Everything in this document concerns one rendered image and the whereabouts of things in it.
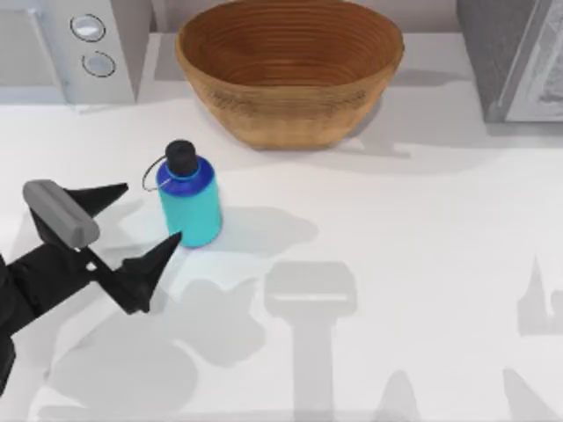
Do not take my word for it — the round microwave knob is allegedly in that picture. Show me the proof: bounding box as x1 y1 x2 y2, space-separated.
81 49 118 79
69 12 107 41

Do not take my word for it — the teal and blue bottle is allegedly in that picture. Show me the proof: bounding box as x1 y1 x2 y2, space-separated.
141 139 223 250

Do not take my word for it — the brown woven basket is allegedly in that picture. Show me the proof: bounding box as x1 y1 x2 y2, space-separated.
174 0 406 151

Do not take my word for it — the pale microwave oven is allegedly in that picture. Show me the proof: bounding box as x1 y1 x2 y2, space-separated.
0 0 153 113

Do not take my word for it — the pale grey rounded box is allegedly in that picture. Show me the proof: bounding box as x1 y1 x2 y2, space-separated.
22 178 100 249

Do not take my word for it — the grey cabinet door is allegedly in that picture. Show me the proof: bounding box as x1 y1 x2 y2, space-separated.
499 0 563 124

